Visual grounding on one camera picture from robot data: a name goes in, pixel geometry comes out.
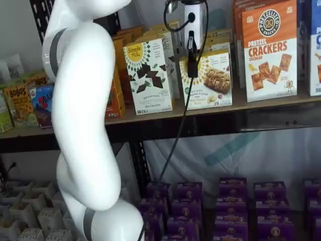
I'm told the Simple Mills Sweet Thins box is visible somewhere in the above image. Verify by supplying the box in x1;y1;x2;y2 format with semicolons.
160;20;182;29
150;24;183;51
123;38;174;115
144;30;182;100

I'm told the white yellow Simple Mills bar box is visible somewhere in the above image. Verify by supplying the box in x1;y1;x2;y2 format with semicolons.
179;48;233;110
204;29;233;43
198;41;233;55

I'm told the orange Bobo's snack box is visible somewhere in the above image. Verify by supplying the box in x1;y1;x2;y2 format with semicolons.
25;72;50;87
4;84;39;128

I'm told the orange Revival cracker box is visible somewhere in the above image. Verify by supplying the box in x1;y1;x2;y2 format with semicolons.
112;35;133;102
105;64;126;119
116;25;145;43

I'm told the long black cable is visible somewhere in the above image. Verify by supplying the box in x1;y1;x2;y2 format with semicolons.
139;0;210;241

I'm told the blue white cracker box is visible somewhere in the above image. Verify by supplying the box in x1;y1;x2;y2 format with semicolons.
297;20;311;88
309;0;321;97

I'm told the green snack box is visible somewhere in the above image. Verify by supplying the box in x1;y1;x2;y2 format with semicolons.
0;89;15;133

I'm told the wooden shelf board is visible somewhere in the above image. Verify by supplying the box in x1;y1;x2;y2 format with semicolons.
0;125;55;139
105;87;321;124

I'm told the blue purple Z Bar box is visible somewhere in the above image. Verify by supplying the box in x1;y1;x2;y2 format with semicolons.
27;84;55;129

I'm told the thin black camera cable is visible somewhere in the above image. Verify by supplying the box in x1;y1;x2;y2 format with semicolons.
163;5;191;33

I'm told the teal tape strip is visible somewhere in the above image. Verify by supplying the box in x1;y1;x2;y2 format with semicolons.
204;132;261;166

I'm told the white pouch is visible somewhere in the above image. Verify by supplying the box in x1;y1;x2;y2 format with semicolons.
0;60;11;85
7;53;25;76

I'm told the small white speckled box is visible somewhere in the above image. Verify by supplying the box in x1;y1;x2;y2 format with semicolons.
11;180;35;196
45;228;74;241
17;227;46;241
37;207;65;234

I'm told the purple Annie's snack box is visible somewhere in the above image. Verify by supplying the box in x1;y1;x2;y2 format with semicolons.
253;181;287;201
256;215;294;236
162;232;199;241
312;217;321;241
212;230;251;241
218;177;248;199
215;212;250;234
255;198;289;218
306;197;321;220
175;182;203;201
146;181;174;201
216;195;248;215
166;216;201;236
171;199;203;219
142;213;165;241
259;233;298;241
138;197;168;218
302;178;321;200

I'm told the black wall plug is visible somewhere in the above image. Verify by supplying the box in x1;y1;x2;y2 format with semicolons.
5;162;18;176

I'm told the orange Pretzel Crackers box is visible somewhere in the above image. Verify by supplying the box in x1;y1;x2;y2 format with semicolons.
241;0;298;103
232;0;245;89

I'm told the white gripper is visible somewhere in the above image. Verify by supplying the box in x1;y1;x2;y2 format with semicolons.
184;3;206;78

